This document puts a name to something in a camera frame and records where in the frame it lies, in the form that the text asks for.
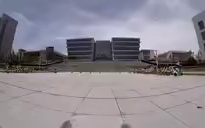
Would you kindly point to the wide stone stairs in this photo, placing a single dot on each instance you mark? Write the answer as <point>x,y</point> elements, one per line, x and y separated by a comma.
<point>96,66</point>

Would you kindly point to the wide grey terraced building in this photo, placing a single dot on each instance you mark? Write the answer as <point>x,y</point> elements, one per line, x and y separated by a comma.
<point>103,49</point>

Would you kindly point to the pale concrete slab pavement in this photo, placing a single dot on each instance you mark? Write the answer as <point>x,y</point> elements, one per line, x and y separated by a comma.
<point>100,96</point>

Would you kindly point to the low building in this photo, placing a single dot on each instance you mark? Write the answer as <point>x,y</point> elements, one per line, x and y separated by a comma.
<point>175,55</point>
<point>40,54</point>

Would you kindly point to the robot's own part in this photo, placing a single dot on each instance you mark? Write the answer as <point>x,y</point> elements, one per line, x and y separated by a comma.
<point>125,126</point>
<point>66,124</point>

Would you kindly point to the dark tall building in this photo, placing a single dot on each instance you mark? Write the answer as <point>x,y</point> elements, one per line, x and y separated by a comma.
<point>2,35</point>

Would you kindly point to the white building with dark windows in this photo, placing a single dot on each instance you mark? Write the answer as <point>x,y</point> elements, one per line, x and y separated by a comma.
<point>204,35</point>

